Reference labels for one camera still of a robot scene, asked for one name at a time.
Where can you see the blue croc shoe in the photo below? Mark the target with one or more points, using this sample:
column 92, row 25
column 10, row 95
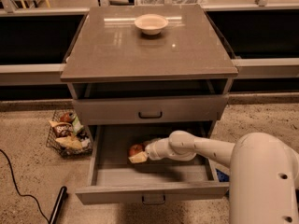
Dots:
column 222, row 176

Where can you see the open middle drawer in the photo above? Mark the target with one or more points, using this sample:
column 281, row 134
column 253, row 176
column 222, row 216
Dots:
column 113, row 179

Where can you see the wire basket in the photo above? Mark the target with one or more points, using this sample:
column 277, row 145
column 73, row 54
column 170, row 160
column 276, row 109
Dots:
column 54, row 145

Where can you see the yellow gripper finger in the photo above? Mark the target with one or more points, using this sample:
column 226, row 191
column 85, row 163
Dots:
column 139, row 157
column 145, row 143

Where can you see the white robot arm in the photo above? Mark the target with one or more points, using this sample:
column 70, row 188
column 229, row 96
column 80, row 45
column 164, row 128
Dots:
column 264, row 172

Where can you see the red apple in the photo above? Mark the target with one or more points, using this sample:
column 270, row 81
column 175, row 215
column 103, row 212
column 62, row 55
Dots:
column 135, row 149

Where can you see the snack items in basket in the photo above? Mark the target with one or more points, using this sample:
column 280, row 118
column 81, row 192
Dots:
column 69, row 133

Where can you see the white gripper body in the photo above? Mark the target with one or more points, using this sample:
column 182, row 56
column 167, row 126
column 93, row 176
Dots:
column 152, row 149

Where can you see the grey drawer cabinet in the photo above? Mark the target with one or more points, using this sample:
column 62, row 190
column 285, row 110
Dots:
column 113, row 59

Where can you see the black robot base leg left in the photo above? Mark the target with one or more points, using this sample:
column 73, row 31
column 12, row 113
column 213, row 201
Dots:
column 62, row 195

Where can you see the white bowl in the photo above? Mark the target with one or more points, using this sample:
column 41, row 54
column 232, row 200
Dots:
column 151, row 24

